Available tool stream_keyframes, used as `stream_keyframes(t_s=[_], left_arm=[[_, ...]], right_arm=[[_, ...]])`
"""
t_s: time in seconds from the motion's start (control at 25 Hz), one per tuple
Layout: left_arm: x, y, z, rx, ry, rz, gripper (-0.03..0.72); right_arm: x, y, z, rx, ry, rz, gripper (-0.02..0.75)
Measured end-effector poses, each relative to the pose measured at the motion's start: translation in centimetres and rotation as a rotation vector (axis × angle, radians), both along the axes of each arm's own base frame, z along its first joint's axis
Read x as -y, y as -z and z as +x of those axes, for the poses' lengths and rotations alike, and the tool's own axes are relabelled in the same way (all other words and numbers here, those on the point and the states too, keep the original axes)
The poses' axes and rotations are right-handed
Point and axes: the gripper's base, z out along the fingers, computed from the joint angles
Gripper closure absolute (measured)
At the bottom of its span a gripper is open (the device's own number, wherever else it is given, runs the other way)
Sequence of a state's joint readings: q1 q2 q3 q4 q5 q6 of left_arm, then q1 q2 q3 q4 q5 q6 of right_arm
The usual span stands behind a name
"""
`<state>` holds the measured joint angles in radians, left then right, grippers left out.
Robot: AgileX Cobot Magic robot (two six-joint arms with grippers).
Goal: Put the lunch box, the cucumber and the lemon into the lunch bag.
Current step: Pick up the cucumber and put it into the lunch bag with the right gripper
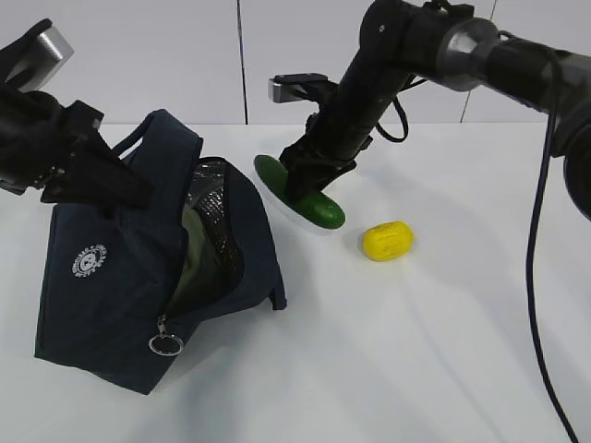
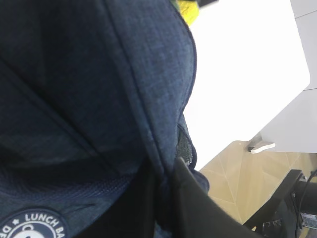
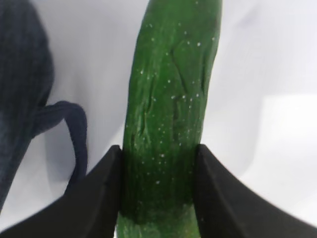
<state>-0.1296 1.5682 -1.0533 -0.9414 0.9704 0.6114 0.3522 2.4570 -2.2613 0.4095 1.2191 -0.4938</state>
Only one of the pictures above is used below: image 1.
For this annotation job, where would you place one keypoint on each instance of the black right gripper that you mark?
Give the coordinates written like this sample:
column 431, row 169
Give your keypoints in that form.
column 327, row 151

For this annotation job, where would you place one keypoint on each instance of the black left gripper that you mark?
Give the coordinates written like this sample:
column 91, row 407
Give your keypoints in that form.
column 77, row 171

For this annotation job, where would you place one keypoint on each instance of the green cucumber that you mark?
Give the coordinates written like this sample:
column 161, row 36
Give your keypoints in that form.
column 315, row 207

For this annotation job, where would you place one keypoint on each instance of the yellow lemon-shaped item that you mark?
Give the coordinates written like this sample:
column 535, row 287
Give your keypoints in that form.
column 387, row 241

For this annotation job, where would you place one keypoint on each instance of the navy blue lunch bag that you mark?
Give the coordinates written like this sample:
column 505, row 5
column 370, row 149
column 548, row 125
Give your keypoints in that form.
column 108, row 281

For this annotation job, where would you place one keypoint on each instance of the green lid glass food container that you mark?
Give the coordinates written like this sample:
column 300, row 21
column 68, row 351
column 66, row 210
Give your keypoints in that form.
column 200, row 278

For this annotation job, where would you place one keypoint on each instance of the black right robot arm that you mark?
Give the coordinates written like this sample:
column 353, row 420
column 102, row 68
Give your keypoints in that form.
column 449, row 46

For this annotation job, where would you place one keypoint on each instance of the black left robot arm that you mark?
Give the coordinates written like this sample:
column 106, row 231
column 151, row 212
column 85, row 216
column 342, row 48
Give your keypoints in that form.
column 21, row 116

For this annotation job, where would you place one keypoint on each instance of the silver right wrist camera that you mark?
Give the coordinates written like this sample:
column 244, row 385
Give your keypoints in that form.
column 311, row 87

